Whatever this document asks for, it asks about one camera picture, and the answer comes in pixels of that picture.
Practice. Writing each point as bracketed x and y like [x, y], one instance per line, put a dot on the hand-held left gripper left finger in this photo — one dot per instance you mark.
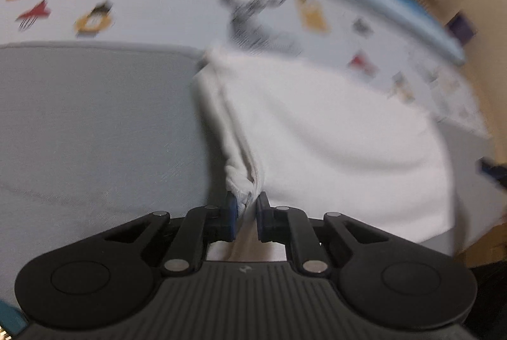
[231, 217]

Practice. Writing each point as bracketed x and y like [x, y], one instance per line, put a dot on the grey woven mat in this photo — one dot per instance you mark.
[99, 126]

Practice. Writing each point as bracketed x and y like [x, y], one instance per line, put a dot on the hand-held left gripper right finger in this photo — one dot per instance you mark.
[260, 217]

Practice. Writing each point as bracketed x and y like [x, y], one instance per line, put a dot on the white t-shirt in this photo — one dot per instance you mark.
[317, 134]

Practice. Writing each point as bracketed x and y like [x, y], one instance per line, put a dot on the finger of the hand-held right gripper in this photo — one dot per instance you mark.
[495, 173]

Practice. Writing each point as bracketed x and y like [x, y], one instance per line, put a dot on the purple box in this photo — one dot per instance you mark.
[461, 29]

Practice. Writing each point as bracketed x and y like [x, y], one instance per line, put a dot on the teal object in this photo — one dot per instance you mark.
[10, 318]

